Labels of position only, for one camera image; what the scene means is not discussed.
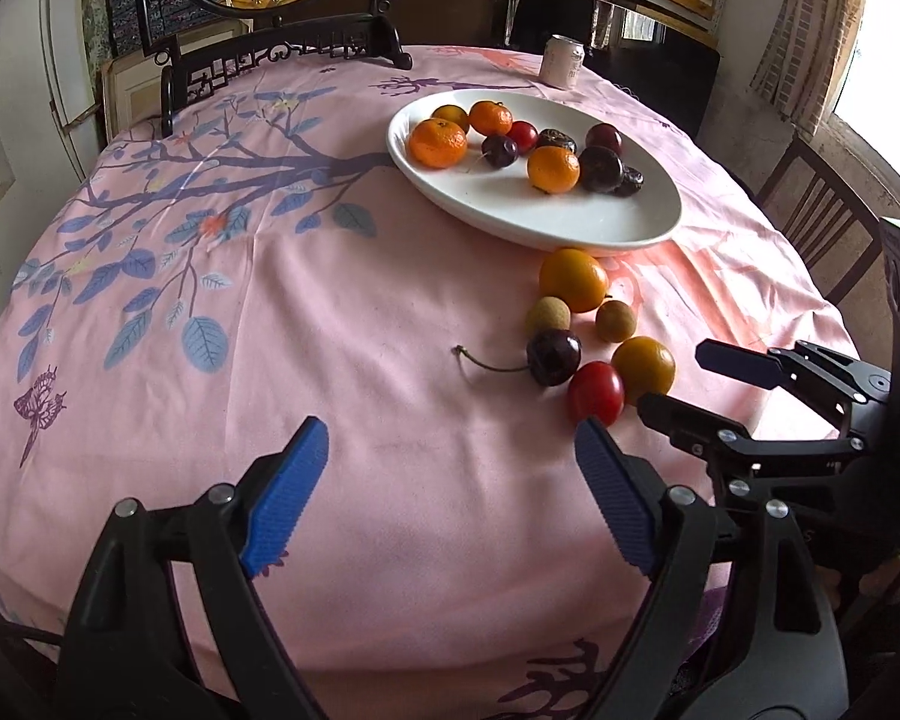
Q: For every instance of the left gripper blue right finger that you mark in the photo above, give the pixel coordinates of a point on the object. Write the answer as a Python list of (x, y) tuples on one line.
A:
[(623, 487)]

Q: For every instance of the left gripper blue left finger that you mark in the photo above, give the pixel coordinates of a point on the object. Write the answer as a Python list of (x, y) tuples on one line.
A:
[(277, 489)]

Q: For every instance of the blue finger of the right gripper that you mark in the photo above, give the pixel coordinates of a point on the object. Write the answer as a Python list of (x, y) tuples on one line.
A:
[(688, 428), (742, 364)]

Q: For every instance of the yellow orange round fruit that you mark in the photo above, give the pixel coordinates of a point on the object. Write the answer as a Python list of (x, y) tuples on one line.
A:
[(645, 366)]

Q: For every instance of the red cherry tomato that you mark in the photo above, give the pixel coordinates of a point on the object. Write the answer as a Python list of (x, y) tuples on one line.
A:
[(524, 135), (595, 391)]

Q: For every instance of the brown longan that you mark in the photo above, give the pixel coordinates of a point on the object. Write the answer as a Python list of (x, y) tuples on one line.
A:
[(615, 321), (548, 313)]

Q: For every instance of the dark cherry with stem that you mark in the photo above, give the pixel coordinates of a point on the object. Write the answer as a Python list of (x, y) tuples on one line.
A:
[(551, 358)]

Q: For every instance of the smooth orange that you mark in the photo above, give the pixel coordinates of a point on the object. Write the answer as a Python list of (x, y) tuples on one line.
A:
[(575, 277)]

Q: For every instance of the wrinkled dark passion fruit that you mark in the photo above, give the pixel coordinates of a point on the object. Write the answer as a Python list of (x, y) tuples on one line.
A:
[(631, 182)]

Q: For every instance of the dark purple front fruit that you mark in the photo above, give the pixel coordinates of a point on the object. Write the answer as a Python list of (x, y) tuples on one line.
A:
[(600, 169)]

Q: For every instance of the mandarin with green stem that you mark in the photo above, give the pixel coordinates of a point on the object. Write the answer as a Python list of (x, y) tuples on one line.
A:
[(490, 118)]

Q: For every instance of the large mandarin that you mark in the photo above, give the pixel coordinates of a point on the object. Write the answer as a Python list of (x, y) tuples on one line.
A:
[(552, 170)]

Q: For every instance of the round dark passion fruit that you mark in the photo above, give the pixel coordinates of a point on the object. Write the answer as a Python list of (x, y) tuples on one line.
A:
[(557, 139)]

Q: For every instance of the dark wooden chair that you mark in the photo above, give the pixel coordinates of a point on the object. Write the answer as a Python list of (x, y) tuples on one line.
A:
[(824, 213)]

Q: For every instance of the pink printed tablecloth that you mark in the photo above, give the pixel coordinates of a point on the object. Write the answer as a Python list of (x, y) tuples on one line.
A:
[(205, 292)]

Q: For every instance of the dark red plum on plate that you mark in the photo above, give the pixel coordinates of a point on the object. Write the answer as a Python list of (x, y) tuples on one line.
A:
[(604, 136)]

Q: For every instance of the white oval plate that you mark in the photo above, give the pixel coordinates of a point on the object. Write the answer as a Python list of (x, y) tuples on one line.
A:
[(503, 202)]

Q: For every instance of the bright right window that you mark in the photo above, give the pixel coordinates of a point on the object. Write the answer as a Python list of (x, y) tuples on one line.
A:
[(866, 114)]

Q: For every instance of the dark cabinet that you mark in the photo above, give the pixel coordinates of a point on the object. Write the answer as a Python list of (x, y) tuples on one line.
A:
[(663, 68)]

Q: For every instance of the white drink can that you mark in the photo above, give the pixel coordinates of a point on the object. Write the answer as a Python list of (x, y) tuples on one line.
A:
[(562, 62)]

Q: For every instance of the yellow cherry tomato on plate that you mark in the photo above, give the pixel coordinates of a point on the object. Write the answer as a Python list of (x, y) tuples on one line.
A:
[(455, 114)]

